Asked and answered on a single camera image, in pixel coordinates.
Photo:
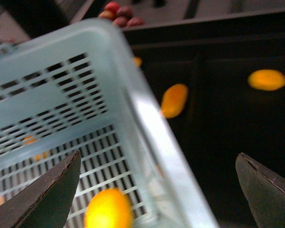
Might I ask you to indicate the black produce display shelf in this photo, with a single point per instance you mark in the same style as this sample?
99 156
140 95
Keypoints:
214 53

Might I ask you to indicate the orange mango centre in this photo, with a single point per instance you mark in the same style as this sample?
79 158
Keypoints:
174 100

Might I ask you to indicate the orange mango behind basket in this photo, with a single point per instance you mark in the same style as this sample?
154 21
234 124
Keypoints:
137 61

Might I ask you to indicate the red apples pile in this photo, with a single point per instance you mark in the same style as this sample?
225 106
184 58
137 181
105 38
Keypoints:
121 16

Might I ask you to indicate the yellow lemon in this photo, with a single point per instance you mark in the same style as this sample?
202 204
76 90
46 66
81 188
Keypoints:
266 80
109 208

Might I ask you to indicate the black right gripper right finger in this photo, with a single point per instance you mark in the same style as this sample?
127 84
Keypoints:
264 191

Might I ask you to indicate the light blue plastic basket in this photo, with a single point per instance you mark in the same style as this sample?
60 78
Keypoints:
77 89

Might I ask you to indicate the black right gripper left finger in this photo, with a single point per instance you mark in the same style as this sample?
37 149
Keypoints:
46 202

